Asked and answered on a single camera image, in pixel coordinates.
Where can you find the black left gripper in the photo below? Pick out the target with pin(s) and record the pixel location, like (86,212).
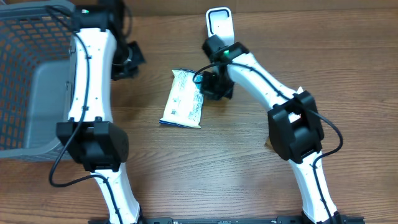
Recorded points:
(139,58)

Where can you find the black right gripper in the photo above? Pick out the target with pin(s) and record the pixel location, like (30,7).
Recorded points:
(212,94)

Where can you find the yellow snack bag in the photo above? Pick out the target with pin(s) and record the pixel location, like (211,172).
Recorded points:
(185,101)

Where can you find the white bamboo print tube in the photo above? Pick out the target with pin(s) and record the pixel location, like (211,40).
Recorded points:
(292,117)

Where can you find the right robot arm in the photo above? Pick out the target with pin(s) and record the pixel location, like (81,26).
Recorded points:
(295,126)

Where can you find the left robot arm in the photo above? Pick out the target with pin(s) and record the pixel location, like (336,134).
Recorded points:
(89,134)

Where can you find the white barcode scanner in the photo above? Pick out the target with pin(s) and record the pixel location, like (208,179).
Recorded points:
(219,21)

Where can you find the dark grey plastic basket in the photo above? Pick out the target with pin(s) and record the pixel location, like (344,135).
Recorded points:
(37,77)

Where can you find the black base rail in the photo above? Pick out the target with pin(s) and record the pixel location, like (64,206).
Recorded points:
(278,220)

